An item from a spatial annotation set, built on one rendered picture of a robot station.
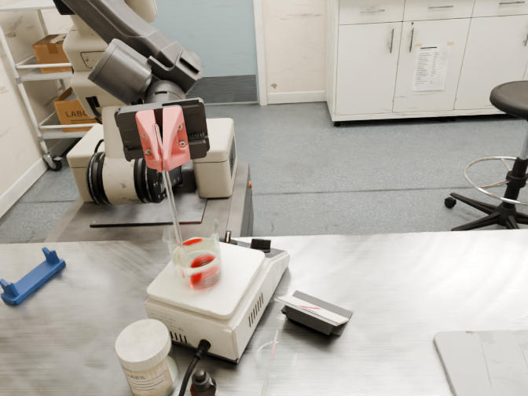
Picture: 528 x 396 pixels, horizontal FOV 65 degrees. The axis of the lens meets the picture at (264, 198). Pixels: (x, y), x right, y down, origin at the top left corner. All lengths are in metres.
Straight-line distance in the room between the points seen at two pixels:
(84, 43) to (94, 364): 0.92
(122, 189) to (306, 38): 2.38
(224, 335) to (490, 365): 0.32
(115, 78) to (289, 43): 2.88
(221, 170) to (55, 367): 1.01
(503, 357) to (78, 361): 0.53
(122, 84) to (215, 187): 1.01
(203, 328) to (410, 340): 0.27
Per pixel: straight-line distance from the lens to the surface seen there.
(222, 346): 0.54
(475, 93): 3.17
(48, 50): 2.75
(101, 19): 0.65
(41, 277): 0.76
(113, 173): 1.31
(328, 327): 0.57
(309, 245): 0.71
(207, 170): 1.50
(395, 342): 0.59
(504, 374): 0.59
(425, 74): 3.00
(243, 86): 3.47
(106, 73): 0.56
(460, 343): 0.60
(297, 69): 3.44
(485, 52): 3.10
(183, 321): 0.54
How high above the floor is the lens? 1.20
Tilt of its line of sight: 33 degrees down
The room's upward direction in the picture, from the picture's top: 4 degrees counter-clockwise
